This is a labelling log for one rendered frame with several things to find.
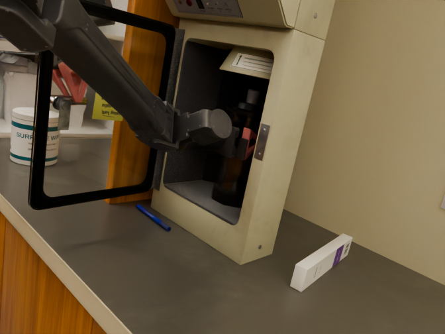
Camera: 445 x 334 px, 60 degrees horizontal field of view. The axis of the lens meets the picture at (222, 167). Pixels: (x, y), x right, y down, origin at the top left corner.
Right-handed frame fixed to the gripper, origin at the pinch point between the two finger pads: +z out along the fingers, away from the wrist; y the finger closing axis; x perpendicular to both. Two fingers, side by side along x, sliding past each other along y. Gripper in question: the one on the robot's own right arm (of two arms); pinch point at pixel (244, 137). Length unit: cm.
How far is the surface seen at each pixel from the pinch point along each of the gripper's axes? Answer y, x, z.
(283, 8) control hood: -15.1, -26.0, -14.3
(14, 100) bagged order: 114, 14, -13
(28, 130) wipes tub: 55, 12, -28
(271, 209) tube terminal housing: -14.5, 12.0, -3.8
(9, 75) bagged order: 117, 4, -15
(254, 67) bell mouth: -5.2, -16.0, -7.2
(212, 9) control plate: 2.0, -25.2, -14.5
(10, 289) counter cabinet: 33, 48, -38
